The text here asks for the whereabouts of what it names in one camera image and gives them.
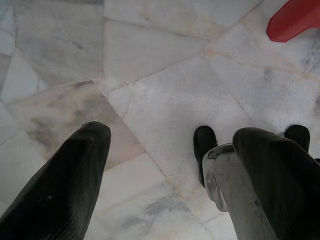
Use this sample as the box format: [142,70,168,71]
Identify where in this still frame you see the red plastic stool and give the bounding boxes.
[266,0,320,43]

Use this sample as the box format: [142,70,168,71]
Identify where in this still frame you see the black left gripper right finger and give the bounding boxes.
[232,126,320,240]

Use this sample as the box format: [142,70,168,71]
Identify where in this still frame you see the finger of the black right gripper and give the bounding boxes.
[193,125,218,187]
[284,124,311,153]

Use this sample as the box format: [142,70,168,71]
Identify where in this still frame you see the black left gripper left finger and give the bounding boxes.
[0,121,112,240]

